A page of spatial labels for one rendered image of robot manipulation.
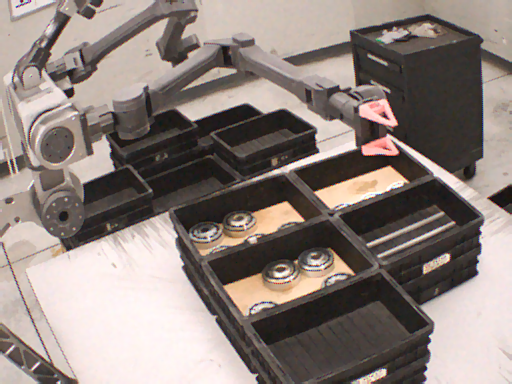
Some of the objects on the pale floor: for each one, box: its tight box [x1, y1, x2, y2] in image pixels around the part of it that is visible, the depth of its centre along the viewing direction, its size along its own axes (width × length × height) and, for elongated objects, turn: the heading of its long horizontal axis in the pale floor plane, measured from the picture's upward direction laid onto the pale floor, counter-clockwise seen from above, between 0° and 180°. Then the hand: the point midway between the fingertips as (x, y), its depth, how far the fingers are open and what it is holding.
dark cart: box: [349, 14, 484, 179], centre depth 379 cm, size 60×45×90 cm
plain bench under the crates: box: [25, 133, 512, 384], centre depth 234 cm, size 160×160×70 cm
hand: (393, 138), depth 142 cm, fingers open, 6 cm apart
